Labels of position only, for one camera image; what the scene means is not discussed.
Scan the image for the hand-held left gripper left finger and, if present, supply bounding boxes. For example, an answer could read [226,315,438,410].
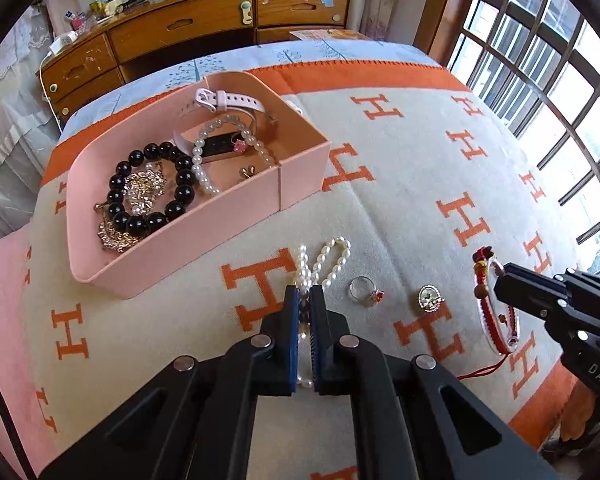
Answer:
[40,285,301,480]

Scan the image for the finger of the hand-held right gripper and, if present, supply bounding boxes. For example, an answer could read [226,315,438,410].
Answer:
[494,261,571,318]

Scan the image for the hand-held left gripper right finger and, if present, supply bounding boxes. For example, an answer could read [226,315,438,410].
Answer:
[310,285,563,480]

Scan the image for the red string bracelet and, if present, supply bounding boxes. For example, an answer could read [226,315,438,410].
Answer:
[457,246,523,381]

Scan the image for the small rice pearl bracelet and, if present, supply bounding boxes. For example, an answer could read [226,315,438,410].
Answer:
[295,236,352,391]

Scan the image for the pink storage box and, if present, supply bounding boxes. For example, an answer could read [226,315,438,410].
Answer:
[66,72,331,300]

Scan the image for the black bead bracelet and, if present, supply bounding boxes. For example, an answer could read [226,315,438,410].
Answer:
[106,142,197,238]

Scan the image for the large white pearl bracelet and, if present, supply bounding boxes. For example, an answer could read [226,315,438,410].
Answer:
[191,114,277,196]

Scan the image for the rhinestone hair comb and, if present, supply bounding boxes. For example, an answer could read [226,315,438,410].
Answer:
[97,162,168,251]

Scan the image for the pink smartwatch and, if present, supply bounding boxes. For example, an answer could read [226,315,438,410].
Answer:
[172,87,303,163]

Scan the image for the person's right hand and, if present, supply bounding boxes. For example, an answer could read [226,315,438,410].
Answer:
[560,380,600,443]

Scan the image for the orange and beige patterned blanket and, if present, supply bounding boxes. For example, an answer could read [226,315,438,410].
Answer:
[22,62,593,480]

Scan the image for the barred window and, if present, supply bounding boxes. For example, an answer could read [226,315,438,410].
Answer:
[447,0,600,281]

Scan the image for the pink bedsheet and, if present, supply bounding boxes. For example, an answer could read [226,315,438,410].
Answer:
[0,225,61,480]

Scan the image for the orange printed booklet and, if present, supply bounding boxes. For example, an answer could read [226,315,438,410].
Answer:
[289,29,366,41]

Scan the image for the pale floral curtain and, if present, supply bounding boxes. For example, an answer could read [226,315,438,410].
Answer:
[347,0,461,43]

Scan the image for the wooden desk with drawers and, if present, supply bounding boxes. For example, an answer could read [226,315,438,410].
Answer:
[35,0,353,123]

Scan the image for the piano under lace cover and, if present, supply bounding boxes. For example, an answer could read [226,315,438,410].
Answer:
[0,5,61,246]

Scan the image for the white charger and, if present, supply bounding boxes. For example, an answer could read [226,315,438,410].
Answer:
[49,31,78,55]

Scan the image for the small bottles cluster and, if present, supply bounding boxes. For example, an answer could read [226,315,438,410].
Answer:
[65,7,96,31]

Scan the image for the silver ring with red stone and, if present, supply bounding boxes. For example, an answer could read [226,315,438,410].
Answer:
[350,276,386,307]

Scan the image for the round silver ring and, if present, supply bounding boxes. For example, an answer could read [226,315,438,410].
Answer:
[417,285,446,314]

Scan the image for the white charger cable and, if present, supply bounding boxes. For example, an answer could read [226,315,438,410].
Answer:
[37,52,63,136]

